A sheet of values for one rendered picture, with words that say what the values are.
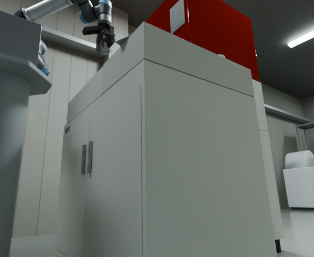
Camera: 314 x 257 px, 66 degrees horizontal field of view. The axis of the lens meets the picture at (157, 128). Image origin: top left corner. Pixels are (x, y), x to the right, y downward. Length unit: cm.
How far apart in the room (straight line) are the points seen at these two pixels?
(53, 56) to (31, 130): 101
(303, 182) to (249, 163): 487
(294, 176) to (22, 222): 507
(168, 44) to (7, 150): 65
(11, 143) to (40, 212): 216
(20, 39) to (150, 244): 82
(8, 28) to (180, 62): 62
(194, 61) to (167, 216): 59
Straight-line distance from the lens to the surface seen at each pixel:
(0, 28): 105
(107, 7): 154
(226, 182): 95
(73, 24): 385
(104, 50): 139
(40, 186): 303
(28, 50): 103
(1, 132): 92
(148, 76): 81
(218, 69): 110
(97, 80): 120
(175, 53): 94
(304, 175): 592
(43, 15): 161
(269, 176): 189
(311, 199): 589
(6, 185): 91
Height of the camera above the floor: 38
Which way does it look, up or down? 15 degrees up
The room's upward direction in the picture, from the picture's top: 2 degrees counter-clockwise
